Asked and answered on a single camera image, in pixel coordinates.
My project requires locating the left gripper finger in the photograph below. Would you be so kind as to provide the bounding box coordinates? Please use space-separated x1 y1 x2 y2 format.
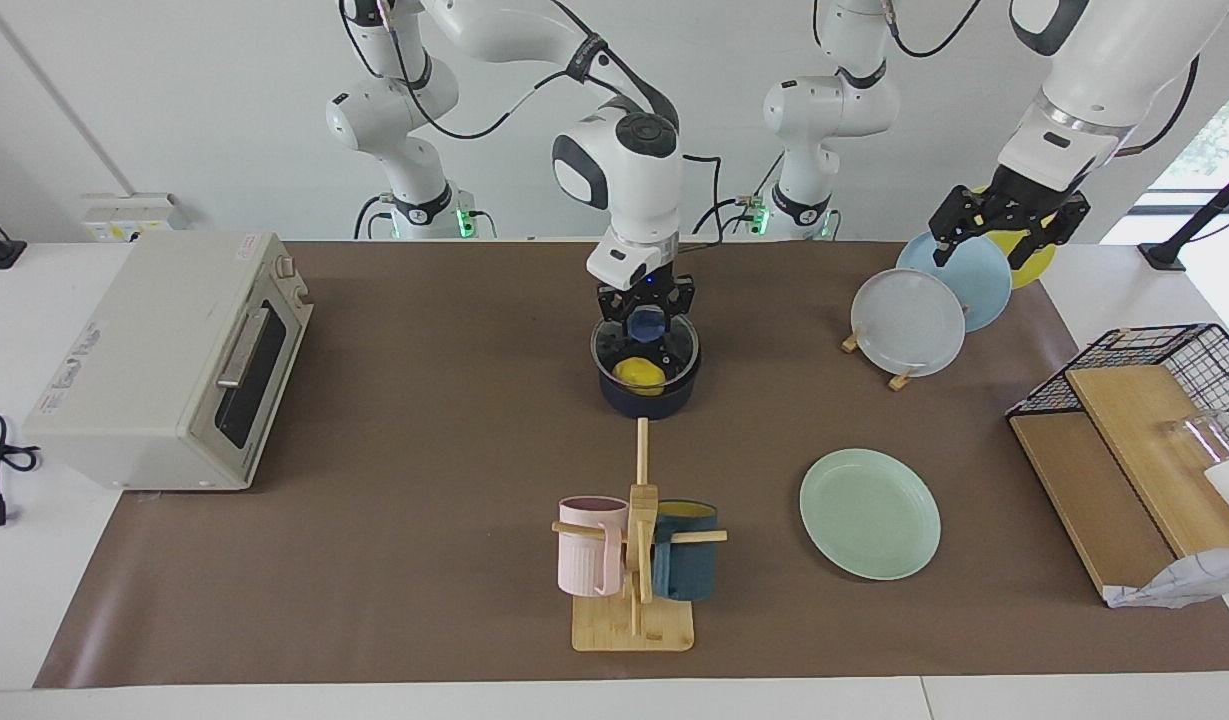
929 198 975 267
1017 205 1092 271

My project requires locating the glass lid blue knob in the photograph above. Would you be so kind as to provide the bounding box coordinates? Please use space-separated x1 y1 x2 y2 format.
590 305 701 396

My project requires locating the yellow lemon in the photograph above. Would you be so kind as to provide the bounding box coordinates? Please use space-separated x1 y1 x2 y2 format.
614 358 667 393

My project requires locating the yellow plate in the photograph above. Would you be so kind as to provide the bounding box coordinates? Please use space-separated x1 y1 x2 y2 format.
969 185 1058 291

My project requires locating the light blue plate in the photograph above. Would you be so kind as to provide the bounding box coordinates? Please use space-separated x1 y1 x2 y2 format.
896 228 1014 334

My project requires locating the grey plate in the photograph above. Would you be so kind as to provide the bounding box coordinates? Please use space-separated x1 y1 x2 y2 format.
851 268 967 378

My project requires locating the wooden plate rack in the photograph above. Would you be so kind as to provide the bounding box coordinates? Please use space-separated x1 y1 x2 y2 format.
840 332 920 393

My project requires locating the green plate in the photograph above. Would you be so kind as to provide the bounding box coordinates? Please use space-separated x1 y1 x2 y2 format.
799 447 943 582

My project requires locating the pink mug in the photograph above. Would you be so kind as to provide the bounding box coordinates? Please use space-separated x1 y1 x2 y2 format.
557 496 630 598

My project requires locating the clear glass cup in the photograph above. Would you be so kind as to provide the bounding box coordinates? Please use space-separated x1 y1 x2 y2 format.
1159 408 1229 469

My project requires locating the dark teal mug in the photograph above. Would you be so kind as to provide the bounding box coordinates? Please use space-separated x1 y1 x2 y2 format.
652 500 720 602

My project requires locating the wooden shelf rack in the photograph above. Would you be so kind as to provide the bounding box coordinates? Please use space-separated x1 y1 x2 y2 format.
1009 363 1229 601

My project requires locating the wooden mug tree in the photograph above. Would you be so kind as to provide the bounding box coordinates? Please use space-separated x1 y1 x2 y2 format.
551 418 729 653

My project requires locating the brown table mat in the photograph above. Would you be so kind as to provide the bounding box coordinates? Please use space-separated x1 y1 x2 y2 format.
32 240 1229 689

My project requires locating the white crumpled cloth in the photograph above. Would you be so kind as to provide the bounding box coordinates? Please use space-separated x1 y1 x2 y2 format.
1104 543 1229 610

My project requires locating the beige toaster oven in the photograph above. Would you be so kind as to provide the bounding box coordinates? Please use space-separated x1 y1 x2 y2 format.
22 232 315 493

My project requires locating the white power strip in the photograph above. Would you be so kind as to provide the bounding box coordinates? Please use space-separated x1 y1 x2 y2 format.
82 193 190 244

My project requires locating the dark pot blue handle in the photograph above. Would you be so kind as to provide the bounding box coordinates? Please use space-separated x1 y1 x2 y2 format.
592 310 705 421

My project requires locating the black camera stand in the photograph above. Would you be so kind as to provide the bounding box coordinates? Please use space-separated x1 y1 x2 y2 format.
1139 160 1229 273

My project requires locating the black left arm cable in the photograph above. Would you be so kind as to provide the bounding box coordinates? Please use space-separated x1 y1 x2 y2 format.
879 0 1203 159

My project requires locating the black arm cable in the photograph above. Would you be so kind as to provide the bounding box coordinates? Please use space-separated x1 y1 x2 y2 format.
339 0 725 263
879 0 1203 159

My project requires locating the black wire basket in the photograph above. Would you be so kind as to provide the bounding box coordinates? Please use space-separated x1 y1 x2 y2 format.
1006 322 1229 456

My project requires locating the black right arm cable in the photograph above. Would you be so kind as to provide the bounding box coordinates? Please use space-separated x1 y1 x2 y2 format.
339 0 725 263

